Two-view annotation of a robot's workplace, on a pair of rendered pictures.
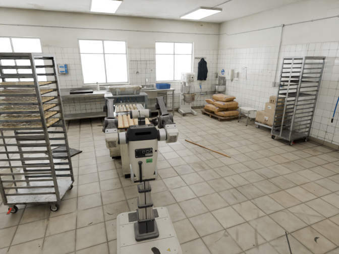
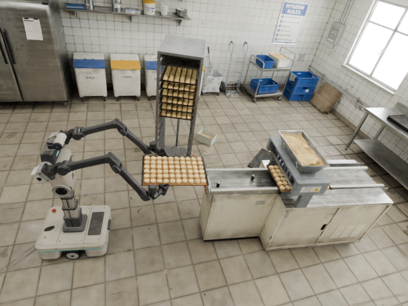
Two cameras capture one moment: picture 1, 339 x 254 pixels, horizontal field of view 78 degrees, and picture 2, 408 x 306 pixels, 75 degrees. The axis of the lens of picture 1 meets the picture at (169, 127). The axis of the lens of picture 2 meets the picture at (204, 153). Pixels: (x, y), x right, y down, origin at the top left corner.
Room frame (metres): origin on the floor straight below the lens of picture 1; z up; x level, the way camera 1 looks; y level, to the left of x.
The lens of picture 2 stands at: (2.73, -1.40, 2.74)
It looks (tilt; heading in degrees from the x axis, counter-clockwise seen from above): 38 degrees down; 89
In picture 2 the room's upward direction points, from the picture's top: 10 degrees clockwise
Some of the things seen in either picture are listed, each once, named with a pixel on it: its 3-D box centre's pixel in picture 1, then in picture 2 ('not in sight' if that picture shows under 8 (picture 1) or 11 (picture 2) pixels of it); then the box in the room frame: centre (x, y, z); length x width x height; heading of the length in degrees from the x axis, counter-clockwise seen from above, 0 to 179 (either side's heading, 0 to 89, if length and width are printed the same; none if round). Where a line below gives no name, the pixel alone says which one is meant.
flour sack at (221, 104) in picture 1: (226, 103); not in sight; (6.40, -1.77, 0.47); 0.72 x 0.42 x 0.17; 117
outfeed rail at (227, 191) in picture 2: not in sight; (302, 189); (3.84, 0.66, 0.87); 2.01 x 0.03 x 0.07; 15
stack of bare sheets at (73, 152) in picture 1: (63, 151); (265, 161); (3.81, 2.11, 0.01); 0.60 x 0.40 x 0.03; 63
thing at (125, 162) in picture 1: (130, 143); (234, 206); (3.20, 0.64, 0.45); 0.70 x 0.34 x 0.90; 15
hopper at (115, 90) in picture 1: (125, 90); (300, 152); (3.69, 0.77, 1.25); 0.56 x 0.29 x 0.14; 105
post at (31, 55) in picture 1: (46, 136); (156, 121); (2.13, 1.33, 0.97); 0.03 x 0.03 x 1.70; 4
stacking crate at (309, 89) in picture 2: not in sight; (299, 86); (4.85, 4.95, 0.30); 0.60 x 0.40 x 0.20; 22
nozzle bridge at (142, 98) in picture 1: (126, 104); (291, 170); (3.69, 0.77, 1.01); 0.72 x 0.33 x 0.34; 105
